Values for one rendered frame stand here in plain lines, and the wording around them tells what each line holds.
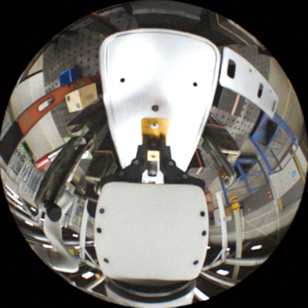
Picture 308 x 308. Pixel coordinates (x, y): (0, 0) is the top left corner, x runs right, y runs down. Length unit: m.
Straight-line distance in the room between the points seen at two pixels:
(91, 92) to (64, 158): 0.12
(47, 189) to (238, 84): 0.38
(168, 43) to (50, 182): 0.28
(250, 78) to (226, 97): 0.10
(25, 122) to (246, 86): 0.38
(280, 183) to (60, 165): 8.23
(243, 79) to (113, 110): 0.30
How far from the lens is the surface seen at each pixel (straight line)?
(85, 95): 0.18
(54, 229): 0.53
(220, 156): 0.25
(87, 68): 0.60
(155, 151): 0.15
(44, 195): 0.17
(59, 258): 0.52
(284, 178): 8.00
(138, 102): 0.20
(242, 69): 0.27
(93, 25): 0.34
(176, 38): 0.20
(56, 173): 0.17
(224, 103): 0.26
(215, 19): 0.24
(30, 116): 0.16
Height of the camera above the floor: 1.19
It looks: 43 degrees down
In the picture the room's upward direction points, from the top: 178 degrees counter-clockwise
